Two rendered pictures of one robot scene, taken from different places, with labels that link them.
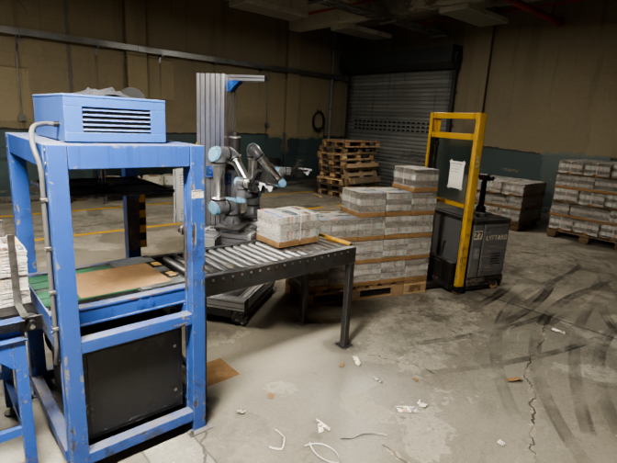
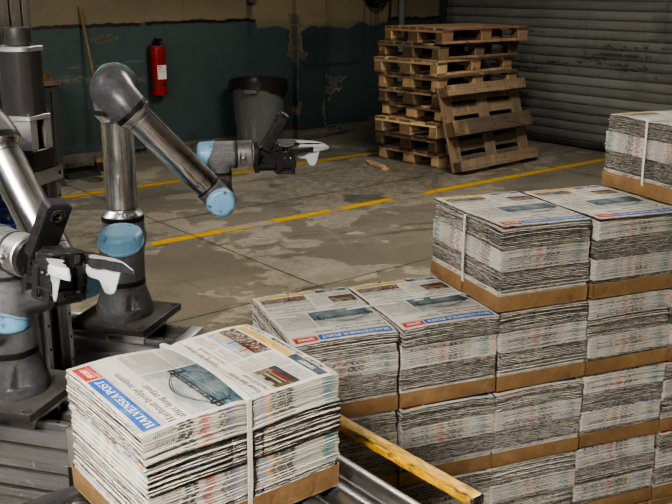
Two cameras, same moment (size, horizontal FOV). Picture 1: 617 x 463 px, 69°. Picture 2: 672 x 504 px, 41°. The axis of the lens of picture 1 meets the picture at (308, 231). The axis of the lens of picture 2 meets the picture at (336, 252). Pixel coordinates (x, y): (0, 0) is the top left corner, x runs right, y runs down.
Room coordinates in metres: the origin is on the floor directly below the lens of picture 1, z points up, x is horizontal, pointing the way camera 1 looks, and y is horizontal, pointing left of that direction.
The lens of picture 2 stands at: (1.87, -0.13, 1.66)
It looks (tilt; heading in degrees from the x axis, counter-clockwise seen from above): 16 degrees down; 2
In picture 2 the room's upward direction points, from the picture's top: straight up
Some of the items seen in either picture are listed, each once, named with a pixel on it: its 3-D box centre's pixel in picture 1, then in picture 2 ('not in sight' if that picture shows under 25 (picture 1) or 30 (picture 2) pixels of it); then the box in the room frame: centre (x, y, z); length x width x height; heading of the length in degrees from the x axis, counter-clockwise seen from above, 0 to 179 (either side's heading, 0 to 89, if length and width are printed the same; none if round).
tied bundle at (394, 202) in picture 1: (388, 201); (593, 239); (4.49, -0.79, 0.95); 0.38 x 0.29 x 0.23; 25
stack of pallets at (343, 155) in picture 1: (347, 167); (449, 92); (11.10, -0.88, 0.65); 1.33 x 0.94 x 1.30; 136
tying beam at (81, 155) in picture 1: (99, 148); not in sight; (2.32, 1.08, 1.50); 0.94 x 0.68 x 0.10; 42
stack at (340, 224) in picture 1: (347, 254); (459, 425); (4.32, -0.40, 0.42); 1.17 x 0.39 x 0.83; 114
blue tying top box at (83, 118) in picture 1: (97, 118); not in sight; (2.32, 1.08, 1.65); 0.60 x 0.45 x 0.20; 42
